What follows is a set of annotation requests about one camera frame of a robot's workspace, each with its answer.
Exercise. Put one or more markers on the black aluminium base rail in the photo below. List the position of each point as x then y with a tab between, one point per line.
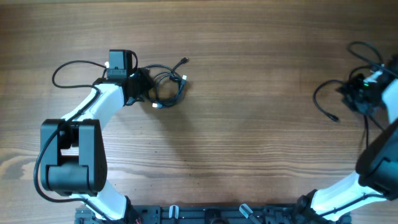
268	214

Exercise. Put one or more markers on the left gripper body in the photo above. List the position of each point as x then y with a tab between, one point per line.
143	82

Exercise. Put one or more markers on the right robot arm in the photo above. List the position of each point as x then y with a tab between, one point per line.
375	175

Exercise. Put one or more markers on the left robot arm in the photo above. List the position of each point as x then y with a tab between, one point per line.
72	164

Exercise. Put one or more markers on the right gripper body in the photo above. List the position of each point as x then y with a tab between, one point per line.
352	94

